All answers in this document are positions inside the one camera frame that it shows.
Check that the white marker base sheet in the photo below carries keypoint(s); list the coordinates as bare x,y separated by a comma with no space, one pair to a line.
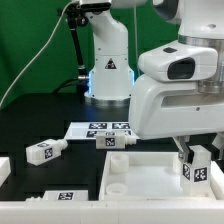
88,130

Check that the white front fence wall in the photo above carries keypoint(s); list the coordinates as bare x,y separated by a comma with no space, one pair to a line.
121,212

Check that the white left fence block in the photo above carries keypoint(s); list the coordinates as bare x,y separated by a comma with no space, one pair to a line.
5,169

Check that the white square tabletop tray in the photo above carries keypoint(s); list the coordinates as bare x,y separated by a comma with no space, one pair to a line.
150,176

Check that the black camera on mount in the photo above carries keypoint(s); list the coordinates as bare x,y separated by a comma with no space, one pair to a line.
95,5

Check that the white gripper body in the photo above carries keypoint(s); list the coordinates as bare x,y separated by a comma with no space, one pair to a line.
161,110

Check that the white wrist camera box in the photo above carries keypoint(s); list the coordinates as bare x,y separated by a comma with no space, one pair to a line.
179,62

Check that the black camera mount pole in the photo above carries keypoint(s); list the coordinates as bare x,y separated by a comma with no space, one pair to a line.
76,18

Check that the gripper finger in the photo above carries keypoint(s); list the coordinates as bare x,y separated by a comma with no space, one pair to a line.
218,141
185,154

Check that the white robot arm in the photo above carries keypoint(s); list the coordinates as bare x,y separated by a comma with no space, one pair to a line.
201,24

